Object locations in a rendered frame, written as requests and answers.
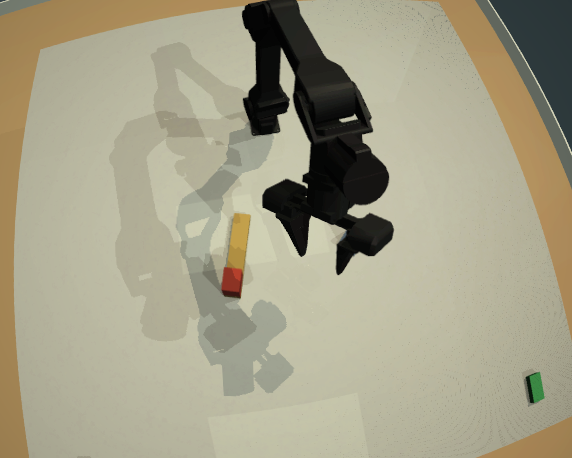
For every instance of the yellow bar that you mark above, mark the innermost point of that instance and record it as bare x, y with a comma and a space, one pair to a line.
233, 274

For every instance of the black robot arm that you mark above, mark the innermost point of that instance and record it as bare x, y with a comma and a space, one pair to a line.
323, 94

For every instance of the green rectangular bar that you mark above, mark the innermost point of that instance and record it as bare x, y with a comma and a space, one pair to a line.
535, 387

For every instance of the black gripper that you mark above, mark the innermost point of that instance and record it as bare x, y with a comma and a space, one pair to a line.
287, 198

